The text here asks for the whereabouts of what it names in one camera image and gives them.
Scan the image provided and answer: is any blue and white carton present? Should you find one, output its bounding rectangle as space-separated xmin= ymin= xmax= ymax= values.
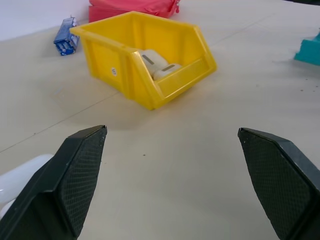
xmin=53 ymin=16 xmax=81 ymax=57

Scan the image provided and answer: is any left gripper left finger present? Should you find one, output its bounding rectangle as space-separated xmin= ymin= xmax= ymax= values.
xmin=0 ymin=124 xmax=108 ymax=240

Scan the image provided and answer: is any yellow plastic bin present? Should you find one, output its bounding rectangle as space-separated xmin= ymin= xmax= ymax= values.
xmin=69 ymin=10 xmax=218 ymax=112

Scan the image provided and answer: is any red fabric pouch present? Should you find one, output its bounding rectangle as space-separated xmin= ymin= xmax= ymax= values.
xmin=88 ymin=0 xmax=181 ymax=24

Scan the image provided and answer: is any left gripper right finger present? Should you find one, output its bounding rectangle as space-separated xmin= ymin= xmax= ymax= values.
xmin=237 ymin=127 xmax=320 ymax=240

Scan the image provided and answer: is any teal plastic bin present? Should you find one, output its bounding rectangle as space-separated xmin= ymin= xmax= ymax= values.
xmin=293 ymin=31 xmax=320 ymax=67

